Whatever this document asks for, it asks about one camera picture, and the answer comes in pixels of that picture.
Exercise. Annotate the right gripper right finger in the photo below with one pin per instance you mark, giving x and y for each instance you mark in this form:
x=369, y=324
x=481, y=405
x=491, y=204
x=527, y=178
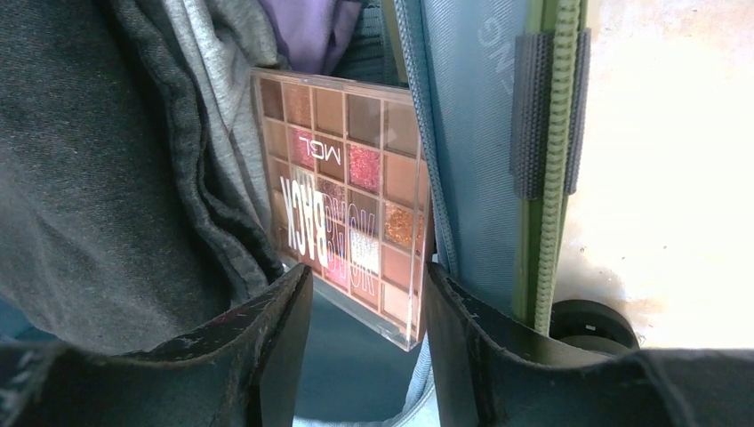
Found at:
x=490, y=370

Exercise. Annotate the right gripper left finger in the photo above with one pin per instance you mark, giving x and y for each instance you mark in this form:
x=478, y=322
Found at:
x=240, y=369

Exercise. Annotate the black garment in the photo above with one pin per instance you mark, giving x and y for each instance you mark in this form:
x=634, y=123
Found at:
x=113, y=235

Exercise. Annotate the eyeshadow palette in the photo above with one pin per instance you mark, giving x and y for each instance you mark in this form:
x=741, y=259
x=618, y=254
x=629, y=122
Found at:
x=349, y=193

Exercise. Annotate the green suitcase blue lining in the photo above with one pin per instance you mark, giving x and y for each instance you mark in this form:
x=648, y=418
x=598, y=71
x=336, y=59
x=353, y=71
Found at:
x=461, y=59

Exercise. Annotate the purple t-shirt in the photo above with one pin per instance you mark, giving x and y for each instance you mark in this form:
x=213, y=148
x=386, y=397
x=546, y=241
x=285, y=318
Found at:
x=312, y=34

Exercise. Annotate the grey garment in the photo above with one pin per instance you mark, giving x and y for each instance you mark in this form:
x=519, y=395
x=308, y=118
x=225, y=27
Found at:
x=222, y=41

